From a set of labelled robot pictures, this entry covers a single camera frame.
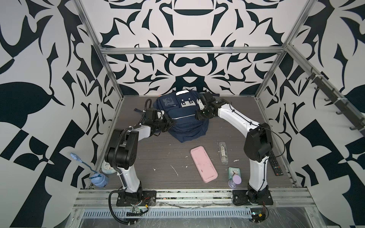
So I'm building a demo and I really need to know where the navy blue school backpack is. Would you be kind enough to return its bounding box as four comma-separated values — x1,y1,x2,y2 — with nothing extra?
144,90,209,143

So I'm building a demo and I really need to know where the pink pencil case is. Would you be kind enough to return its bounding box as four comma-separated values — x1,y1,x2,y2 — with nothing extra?
190,146,218,183

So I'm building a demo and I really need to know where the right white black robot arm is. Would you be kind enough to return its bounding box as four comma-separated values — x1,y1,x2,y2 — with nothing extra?
195,92,273,204

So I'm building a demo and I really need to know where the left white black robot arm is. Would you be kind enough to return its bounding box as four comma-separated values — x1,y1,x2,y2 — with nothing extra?
105,108,175,198

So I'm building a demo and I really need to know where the small green square clock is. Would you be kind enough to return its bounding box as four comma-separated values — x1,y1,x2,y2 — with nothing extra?
228,167,241,180

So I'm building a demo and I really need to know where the round mint alarm clock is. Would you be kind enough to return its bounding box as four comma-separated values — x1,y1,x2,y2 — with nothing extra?
101,161,116,175

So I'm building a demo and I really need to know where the purple cylindrical container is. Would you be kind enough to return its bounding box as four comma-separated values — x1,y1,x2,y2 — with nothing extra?
228,174,242,189

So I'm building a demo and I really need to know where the black remote control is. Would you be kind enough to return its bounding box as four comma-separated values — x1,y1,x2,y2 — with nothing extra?
269,150,284,176

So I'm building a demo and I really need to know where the small green circuit board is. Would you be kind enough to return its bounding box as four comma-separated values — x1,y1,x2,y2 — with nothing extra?
250,207,270,224

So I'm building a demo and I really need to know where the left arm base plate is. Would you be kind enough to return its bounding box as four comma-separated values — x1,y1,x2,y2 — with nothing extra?
116,191,157,207

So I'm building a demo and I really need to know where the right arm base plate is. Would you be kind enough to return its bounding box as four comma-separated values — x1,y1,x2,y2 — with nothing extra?
232,190,274,206

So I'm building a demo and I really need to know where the left black corrugated cable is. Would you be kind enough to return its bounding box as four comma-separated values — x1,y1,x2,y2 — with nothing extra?
108,190,143,225

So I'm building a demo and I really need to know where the black wall hook rack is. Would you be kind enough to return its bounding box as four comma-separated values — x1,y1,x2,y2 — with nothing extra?
306,67,365,136

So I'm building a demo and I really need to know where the aluminium frame rail base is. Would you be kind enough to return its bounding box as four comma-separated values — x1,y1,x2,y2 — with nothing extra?
66,188,326,228

